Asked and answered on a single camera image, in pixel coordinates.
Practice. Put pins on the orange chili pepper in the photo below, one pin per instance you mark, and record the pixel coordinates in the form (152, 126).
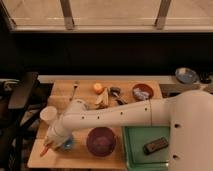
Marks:
(44, 151)

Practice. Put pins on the black handled peeler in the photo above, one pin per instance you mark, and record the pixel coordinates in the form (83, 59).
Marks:
(115, 91)

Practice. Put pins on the yellow banana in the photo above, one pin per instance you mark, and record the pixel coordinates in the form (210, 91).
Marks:
(102, 100)

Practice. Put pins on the grey plate on ledge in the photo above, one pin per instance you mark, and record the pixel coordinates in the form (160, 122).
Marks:
(186, 75)

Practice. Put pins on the wooden cutting board table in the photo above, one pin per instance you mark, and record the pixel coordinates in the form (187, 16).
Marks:
(78, 157)

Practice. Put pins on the red bowl with contents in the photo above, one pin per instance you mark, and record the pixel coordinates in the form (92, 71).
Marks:
(142, 92)

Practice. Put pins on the white paper cup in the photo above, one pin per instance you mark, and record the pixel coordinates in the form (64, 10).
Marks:
(49, 114)

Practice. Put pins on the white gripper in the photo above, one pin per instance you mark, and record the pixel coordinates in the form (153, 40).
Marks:
(56, 136)

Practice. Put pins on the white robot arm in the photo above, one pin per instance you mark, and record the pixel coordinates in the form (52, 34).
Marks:
(189, 116)

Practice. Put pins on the purple bowl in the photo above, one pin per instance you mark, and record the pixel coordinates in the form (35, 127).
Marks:
(101, 141)

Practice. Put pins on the black chair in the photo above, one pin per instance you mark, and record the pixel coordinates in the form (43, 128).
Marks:
(17, 114)

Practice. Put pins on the blue ceramic cup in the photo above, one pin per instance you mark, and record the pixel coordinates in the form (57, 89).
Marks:
(69, 143)

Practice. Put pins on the green plastic tray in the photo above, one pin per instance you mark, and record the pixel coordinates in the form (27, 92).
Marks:
(134, 138)

